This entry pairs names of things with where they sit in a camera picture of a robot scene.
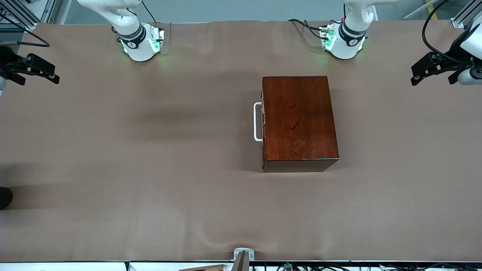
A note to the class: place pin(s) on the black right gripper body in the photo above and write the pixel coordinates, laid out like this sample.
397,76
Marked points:
8,60

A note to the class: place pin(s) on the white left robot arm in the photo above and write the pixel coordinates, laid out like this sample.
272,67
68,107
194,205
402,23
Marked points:
344,51

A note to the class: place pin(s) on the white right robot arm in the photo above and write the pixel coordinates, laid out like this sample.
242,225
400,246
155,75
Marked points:
141,51

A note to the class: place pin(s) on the grey diagonal metal bar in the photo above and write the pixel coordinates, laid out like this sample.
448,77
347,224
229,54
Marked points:
414,14

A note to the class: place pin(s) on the brown table cover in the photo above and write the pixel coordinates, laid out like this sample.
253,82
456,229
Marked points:
113,169

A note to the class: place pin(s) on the dark brown wooden cabinet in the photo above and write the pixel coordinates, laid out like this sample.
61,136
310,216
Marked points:
301,120

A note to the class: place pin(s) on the black round object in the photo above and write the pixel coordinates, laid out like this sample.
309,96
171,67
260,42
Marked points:
4,197

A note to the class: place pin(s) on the green terminal connector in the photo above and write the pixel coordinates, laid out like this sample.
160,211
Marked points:
288,266

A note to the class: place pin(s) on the wooden board piece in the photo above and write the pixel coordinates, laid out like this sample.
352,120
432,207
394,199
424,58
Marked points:
203,268

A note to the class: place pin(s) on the aluminium frame profile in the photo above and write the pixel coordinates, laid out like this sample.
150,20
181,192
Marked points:
19,15
465,17
49,11

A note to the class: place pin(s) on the grey metal bracket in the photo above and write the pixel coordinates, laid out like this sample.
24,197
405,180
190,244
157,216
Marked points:
243,255

